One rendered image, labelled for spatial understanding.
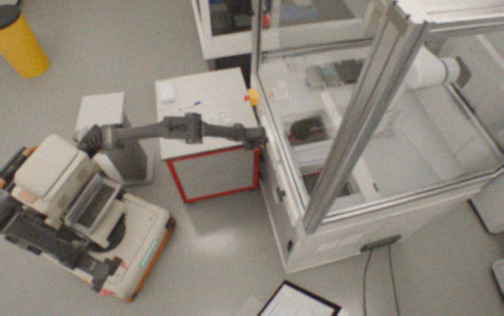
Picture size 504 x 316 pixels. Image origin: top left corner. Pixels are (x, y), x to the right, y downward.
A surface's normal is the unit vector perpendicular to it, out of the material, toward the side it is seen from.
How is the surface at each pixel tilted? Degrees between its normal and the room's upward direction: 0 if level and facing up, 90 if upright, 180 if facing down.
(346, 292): 0
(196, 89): 0
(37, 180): 42
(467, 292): 0
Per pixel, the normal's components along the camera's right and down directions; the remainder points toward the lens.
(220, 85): 0.02, -0.55
